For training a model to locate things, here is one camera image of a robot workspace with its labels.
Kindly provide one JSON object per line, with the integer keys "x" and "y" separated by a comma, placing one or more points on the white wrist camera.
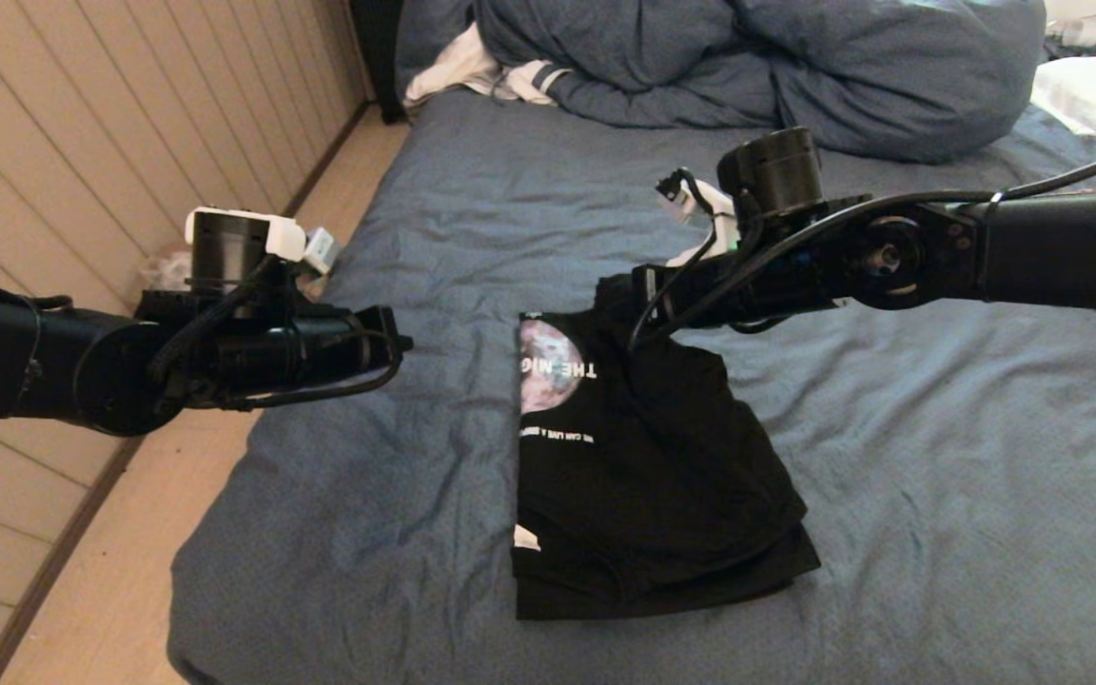
{"x": 705, "y": 205}
{"x": 320, "y": 249}

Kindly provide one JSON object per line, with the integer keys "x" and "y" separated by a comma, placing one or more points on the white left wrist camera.
{"x": 320, "y": 249}

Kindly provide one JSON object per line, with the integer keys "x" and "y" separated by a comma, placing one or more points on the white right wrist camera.
{"x": 705, "y": 205}

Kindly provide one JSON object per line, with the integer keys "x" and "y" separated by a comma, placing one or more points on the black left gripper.
{"x": 310, "y": 347}

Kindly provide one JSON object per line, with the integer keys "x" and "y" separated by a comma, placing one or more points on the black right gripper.
{"x": 795, "y": 285}

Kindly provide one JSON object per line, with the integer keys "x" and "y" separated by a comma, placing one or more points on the crumpled blue duvet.
{"x": 843, "y": 76}

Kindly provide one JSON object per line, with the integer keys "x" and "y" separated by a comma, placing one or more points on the white striped garment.
{"x": 458, "y": 71}

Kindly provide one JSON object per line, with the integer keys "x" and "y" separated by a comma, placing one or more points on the black bedside furniture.
{"x": 379, "y": 57}

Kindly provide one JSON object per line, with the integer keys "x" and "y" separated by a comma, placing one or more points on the black printed t-shirt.
{"x": 662, "y": 495}

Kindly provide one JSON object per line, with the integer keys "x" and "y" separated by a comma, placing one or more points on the blue bed sheet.
{"x": 890, "y": 457}

